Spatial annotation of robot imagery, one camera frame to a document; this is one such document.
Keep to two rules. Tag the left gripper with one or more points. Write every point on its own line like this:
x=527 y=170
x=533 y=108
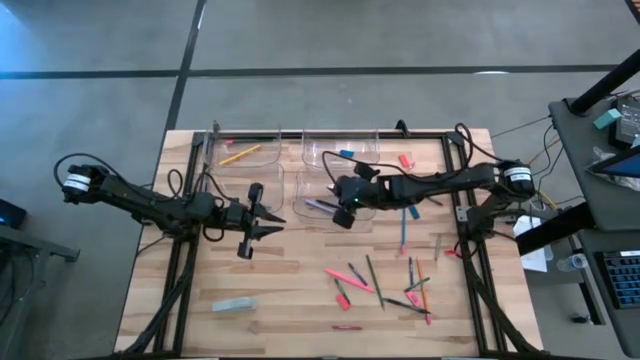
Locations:
x=255 y=192

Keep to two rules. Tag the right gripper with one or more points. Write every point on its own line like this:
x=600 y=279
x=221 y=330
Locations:
x=367 y=171

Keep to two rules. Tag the slim black grey pen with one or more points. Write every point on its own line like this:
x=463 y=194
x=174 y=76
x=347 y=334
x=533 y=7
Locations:
x=332 y=204

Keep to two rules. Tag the purple grip clear pen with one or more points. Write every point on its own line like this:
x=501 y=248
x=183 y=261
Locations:
x=312 y=203

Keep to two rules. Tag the blue eraser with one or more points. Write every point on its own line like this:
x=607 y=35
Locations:
x=346 y=153
x=414 y=212

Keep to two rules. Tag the yellow pencil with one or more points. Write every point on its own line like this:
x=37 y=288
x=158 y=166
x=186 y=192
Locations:
x=240 y=155

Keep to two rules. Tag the blue pencil pink eraser tip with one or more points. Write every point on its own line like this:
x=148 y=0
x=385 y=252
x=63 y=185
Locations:
x=403 y=230

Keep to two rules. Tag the dark blue crayon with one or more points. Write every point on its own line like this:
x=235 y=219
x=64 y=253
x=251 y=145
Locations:
x=358 y=274

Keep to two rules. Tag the green crayon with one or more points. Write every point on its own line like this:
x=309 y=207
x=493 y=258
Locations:
x=417 y=284
x=342 y=291

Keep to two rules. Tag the pink eraser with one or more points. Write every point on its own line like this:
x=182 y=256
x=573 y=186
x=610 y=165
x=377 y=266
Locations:
x=413 y=299

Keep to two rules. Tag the red crayon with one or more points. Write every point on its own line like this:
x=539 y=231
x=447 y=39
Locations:
x=347 y=328

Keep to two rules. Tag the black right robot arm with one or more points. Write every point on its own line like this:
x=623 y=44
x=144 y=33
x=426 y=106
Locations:
x=440 y=182

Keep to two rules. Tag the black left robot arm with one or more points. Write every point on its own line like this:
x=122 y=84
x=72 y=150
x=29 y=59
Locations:
x=150 y=205

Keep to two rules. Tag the clear plastic bin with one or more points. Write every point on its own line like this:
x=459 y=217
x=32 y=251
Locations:
x=365 y=145
x=310 y=185
x=270 y=155
x=270 y=175

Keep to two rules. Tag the flat rectangular block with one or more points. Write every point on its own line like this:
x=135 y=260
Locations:
x=234 y=305

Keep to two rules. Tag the black clamp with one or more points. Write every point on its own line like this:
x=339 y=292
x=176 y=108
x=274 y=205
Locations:
x=401 y=127
x=216 y=127

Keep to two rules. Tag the dark blue pen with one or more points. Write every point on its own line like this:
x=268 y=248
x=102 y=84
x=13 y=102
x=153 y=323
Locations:
x=435 y=201

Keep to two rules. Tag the grey pencil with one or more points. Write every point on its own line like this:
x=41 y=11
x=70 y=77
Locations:
x=438 y=247

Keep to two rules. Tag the small red tag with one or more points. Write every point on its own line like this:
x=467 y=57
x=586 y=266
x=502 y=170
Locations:
x=452 y=253

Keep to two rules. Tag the white paper sheet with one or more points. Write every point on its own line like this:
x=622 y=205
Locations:
x=535 y=260

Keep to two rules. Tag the black slanted support pole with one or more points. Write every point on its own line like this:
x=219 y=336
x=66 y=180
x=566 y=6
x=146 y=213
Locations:
x=555 y=229
x=605 y=82

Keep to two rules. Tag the grey metal cart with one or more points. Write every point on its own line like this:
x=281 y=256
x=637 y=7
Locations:
x=40 y=245

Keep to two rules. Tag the grey desk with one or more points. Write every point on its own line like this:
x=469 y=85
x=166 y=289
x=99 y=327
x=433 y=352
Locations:
x=631 y=330
x=575 y=150

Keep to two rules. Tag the clear water bottle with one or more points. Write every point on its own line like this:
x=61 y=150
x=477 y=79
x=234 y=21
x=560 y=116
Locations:
x=575 y=261

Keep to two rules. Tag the black box blue light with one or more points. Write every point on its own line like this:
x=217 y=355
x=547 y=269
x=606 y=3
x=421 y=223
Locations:
x=12 y=215

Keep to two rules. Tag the small black object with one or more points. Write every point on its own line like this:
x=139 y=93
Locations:
x=581 y=318

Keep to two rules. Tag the teal box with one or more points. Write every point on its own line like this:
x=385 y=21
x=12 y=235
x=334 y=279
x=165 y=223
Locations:
x=607 y=119

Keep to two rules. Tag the dark tablet screen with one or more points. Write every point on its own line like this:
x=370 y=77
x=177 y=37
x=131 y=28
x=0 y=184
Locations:
x=620 y=167

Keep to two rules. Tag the backlit computer keyboard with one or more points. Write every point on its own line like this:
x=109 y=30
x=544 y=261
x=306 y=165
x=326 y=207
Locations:
x=622 y=277

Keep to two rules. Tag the black device box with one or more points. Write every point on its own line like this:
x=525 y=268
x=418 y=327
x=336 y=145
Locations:
x=627 y=125

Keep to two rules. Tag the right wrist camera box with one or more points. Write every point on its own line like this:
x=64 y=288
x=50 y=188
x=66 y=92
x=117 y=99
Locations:
x=356 y=192

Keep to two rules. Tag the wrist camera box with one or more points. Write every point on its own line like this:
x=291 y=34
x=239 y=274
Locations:
x=356 y=192
x=238 y=217

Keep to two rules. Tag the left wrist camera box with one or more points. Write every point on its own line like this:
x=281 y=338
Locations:
x=238 y=217

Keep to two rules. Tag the black aluminium table frame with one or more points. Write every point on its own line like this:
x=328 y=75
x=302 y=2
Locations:
x=291 y=135

